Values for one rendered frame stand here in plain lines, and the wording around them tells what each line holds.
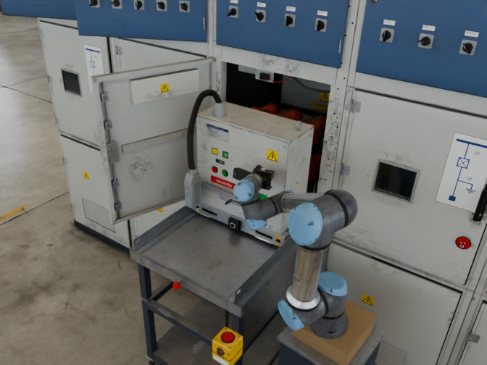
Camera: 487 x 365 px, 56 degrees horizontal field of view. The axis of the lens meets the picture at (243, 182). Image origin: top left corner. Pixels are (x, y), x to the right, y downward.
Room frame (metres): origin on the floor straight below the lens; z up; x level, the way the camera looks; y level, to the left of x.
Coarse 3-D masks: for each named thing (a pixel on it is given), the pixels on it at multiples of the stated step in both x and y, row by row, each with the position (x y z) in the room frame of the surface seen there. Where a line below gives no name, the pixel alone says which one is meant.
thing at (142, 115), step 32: (192, 64) 2.14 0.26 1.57; (96, 96) 1.84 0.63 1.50; (128, 96) 1.96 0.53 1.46; (160, 96) 2.03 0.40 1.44; (192, 96) 2.17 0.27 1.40; (128, 128) 1.95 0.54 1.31; (160, 128) 2.06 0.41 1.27; (128, 160) 1.94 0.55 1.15; (160, 160) 2.05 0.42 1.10; (128, 192) 1.93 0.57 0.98; (160, 192) 2.04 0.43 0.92
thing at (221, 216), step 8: (208, 208) 1.91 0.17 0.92; (216, 208) 1.90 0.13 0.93; (216, 216) 1.88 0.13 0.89; (224, 216) 1.86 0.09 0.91; (232, 216) 1.83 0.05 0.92; (248, 232) 1.78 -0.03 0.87; (264, 232) 1.73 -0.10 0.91; (272, 232) 1.71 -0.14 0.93; (288, 232) 1.71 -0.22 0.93; (280, 240) 1.68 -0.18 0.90
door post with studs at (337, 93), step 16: (352, 0) 1.87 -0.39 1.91; (352, 16) 1.87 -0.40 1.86; (352, 32) 1.86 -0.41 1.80; (336, 80) 1.89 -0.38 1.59; (336, 96) 1.88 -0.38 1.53; (336, 112) 1.87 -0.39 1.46; (336, 128) 1.87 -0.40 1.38; (336, 144) 1.86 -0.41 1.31; (320, 176) 1.90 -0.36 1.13; (320, 192) 1.89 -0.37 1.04
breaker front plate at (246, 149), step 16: (224, 128) 1.88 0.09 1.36; (240, 128) 1.83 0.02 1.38; (208, 144) 1.92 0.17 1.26; (224, 144) 1.87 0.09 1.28; (240, 144) 1.83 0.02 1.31; (256, 144) 1.78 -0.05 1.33; (272, 144) 1.74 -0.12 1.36; (288, 144) 1.70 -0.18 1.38; (208, 160) 1.92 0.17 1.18; (224, 160) 1.87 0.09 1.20; (240, 160) 1.83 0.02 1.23; (256, 160) 1.78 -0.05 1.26; (208, 176) 1.93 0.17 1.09; (224, 176) 1.87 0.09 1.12; (208, 192) 1.93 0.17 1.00; (272, 192) 1.73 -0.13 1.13; (224, 208) 1.87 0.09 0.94; (240, 208) 1.82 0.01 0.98; (272, 224) 1.72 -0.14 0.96
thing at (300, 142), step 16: (208, 112) 1.99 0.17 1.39; (240, 112) 2.00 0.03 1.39; (256, 112) 2.01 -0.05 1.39; (256, 128) 1.82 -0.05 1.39; (272, 128) 1.83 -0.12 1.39; (288, 128) 1.84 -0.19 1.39; (304, 128) 1.84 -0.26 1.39; (304, 144) 1.82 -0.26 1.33; (288, 160) 1.70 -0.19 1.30; (304, 160) 1.83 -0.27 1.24; (288, 176) 1.71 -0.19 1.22; (304, 176) 1.85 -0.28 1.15; (304, 192) 1.87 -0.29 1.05
